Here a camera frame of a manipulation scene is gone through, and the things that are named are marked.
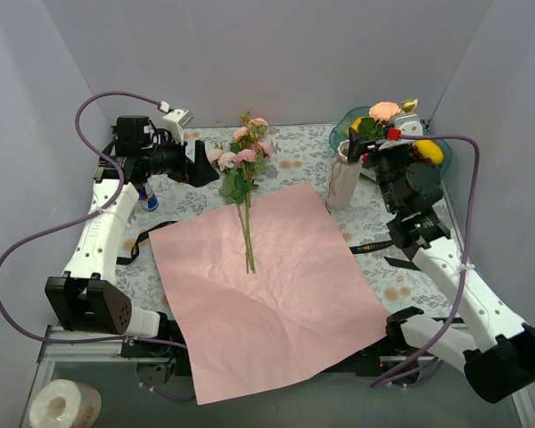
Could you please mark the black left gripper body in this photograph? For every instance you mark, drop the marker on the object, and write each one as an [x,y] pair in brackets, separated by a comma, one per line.
[189,160]

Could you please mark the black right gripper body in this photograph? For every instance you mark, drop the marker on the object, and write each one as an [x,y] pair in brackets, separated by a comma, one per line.
[367,149]

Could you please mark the single pink flower stem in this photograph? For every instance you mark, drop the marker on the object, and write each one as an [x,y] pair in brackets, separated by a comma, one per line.
[380,113]

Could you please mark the pink artificial flower bouquet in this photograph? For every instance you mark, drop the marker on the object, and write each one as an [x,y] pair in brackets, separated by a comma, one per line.
[240,162]

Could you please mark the black ribbon with gold text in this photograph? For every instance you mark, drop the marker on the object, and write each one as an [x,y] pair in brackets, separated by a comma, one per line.
[355,250]

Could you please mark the purple wrapping paper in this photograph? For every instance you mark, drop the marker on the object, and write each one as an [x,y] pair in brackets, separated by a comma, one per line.
[306,307]

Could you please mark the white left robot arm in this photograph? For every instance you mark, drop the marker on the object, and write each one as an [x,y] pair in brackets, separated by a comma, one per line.
[84,297]

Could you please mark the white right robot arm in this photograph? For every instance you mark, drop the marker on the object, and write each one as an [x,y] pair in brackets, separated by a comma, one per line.
[497,352]

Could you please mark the white ribbed ceramic vase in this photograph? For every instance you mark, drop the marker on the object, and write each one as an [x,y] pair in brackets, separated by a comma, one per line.
[343,179]

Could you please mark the floral patterned table mat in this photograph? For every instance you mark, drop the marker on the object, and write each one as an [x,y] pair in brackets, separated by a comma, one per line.
[302,154]

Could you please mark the yellow mango left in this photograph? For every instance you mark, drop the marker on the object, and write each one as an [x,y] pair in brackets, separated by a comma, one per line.
[358,127]

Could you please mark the yellow mango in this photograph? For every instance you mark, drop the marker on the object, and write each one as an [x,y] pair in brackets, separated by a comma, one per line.
[358,127]
[430,151]

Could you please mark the teal plastic fruit basket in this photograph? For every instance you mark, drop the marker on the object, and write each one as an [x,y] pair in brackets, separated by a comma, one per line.
[339,134]

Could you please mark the dark red grape bunch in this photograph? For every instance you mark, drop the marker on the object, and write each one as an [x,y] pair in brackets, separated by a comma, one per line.
[414,153]

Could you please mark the yellow mango right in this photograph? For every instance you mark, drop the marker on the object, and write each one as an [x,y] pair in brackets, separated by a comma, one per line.
[430,151]

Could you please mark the blue silver energy drink can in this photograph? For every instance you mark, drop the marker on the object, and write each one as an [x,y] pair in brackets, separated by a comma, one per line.
[147,198]

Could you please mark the white toilet paper roll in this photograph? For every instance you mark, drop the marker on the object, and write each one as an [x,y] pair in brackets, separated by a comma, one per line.
[64,403]

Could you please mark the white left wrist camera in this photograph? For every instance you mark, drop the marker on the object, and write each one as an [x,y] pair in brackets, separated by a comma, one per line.
[175,121]

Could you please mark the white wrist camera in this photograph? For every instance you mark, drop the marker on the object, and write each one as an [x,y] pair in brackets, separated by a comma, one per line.
[402,129]
[175,121]

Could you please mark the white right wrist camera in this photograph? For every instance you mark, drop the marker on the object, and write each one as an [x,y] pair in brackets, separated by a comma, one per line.
[402,129]

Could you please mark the aluminium frame rail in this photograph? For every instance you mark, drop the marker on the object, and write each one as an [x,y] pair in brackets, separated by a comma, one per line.
[84,352]

